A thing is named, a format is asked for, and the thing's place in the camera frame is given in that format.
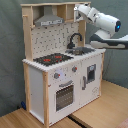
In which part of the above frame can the red stove knob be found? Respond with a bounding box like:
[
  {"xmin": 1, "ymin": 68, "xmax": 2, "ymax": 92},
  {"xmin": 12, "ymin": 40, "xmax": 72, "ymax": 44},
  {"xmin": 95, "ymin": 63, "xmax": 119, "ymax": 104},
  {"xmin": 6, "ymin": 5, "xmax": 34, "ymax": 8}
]
[
  {"xmin": 54, "ymin": 73, "xmax": 60, "ymax": 79},
  {"xmin": 71, "ymin": 65, "xmax": 79, "ymax": 74}
]

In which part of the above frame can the black toy stovetop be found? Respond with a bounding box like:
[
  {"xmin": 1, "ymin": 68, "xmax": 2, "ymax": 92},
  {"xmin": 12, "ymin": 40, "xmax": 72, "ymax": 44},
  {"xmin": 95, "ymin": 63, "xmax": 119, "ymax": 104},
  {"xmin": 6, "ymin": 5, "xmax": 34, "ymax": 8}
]
[{"xmin": 34, "ymin": 53, "xmax": 71, "ymax": 66}]

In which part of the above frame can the grey toy ice dispenser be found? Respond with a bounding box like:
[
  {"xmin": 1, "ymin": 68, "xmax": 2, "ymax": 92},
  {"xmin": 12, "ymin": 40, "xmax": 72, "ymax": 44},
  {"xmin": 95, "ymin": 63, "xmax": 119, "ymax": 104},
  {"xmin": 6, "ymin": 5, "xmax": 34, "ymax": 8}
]
[{"xmin": 87, "ymin": 65, "xmax": 96, "ymax": 83}]

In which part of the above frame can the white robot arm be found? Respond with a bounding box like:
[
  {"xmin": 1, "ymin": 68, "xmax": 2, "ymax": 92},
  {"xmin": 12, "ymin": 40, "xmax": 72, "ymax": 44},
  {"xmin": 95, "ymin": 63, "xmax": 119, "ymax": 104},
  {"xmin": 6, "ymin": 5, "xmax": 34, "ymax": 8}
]
[{"xmin": 74, "ymin": 4, "xmax": 128, "ymax": 49}]

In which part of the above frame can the left red stove knob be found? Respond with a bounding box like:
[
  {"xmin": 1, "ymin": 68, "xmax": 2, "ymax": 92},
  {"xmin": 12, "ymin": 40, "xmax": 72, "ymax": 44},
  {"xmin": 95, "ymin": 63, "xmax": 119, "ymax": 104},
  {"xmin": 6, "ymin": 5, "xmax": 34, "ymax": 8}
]
[{"xmin": 54, "ymin": 73, "xmax": 60, "ymax": 79}]

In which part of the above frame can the black toy faucet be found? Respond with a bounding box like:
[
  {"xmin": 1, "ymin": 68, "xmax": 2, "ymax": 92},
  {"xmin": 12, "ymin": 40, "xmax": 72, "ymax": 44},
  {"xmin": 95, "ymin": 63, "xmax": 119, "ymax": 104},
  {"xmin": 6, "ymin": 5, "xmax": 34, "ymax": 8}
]
[{"xmin": 67, "ymin": 33, "xmax": 83, "ymax": 49}]

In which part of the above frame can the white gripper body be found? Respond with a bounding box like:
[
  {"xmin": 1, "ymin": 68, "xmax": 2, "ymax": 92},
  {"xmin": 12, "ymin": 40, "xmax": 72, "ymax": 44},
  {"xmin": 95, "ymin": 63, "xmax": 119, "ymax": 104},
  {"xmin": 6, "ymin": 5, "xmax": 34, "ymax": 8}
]
[{"xmin": 74, "ymin": 4, "xmax": 99, "ymax": 23}]

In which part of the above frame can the grey toy sink basin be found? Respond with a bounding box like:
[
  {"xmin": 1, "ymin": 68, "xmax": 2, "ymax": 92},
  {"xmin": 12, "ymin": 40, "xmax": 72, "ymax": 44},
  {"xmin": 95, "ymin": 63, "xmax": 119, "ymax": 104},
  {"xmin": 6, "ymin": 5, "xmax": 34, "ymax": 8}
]
[{"xmin": 65, "ymin": 47, "xmax": 95, "ymax": 56}]

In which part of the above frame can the grey cabinet door handle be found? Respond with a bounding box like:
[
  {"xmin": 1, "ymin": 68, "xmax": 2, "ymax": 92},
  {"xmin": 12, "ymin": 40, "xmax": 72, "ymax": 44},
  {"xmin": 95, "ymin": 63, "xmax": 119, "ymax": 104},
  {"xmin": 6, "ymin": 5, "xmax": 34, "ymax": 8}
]
[{"xmin": 82, "ymin": 76, "xmax": 86, "ymax": 90}]

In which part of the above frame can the toy oven door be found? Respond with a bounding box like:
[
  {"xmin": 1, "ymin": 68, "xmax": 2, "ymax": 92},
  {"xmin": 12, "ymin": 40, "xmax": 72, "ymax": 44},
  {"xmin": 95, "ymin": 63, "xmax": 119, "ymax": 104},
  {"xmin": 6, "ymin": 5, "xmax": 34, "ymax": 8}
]
[{"xmin": 56, "ymin": 80, "xmax": 74, "ymax": 111}]

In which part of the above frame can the right red stove knob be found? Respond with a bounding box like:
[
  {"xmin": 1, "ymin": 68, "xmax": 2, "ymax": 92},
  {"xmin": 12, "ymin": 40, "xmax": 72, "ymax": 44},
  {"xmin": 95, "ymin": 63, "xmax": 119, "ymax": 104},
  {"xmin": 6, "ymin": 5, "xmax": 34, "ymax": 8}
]
[{"xmin": 71, "ymin": 65, "xmax": 79, "ymax": 74}]

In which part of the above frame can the grey toy range hood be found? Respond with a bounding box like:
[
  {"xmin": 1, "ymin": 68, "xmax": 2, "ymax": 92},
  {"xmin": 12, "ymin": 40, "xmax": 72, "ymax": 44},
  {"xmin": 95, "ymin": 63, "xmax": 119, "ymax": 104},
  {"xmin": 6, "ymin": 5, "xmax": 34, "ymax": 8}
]
[{"xmin": 34, "ymin": 5, "xmax": 64, "ymax": 27}]

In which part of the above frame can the white wooden toy kitchen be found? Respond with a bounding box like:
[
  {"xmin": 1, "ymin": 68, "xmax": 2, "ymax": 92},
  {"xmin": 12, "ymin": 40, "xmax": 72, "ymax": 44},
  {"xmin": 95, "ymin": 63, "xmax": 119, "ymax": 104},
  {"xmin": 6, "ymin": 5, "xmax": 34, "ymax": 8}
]
[{"xmin": 22, "ymin": 2, "xmax": 104, "ymax": 127}]

